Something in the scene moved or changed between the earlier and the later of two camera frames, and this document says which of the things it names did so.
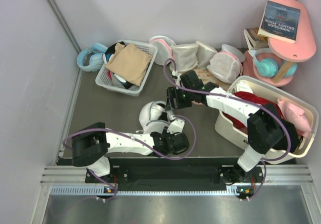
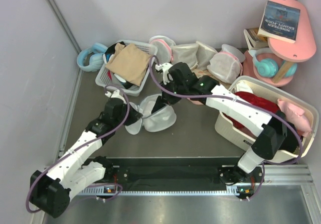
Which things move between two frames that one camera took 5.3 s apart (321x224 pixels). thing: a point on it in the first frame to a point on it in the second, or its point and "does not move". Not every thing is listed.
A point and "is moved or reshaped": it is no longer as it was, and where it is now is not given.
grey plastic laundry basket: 125,67 does not move
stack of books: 254,40 does not move
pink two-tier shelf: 304,49 does not move
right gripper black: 173,93 to 167,100
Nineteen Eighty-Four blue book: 279,21 does not move
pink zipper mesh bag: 226,65 does not move
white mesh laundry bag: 153,117 is moved or reshaped
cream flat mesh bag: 204,53 does not move
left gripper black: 165,133 to 135,115
